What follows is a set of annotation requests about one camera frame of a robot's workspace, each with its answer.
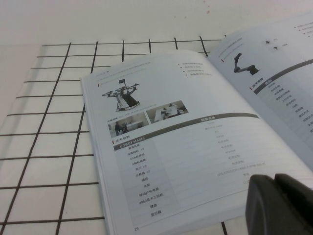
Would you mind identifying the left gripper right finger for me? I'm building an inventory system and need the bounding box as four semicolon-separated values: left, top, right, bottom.
273;172;313;235

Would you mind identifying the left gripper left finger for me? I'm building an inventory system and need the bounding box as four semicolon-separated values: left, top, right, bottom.
245;173;294;235

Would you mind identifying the white product catalogue book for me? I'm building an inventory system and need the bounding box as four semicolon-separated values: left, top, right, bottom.
80;11;313;235

